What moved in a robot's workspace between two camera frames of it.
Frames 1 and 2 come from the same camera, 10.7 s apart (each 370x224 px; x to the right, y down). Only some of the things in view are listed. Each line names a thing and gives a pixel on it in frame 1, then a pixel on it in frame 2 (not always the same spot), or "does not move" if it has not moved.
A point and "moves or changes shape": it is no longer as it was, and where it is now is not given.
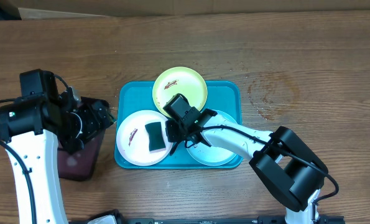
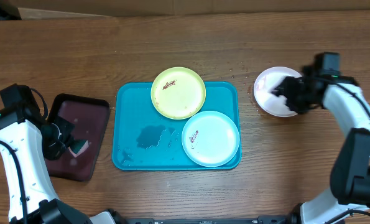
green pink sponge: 156,139 moves or changes shape
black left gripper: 97,120 -> 55,152
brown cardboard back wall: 51,9 does not move
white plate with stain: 142,139 -> 265,83
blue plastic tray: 130,96 does not move
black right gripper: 174,137 -> 282,91
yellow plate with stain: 179,80 does not move
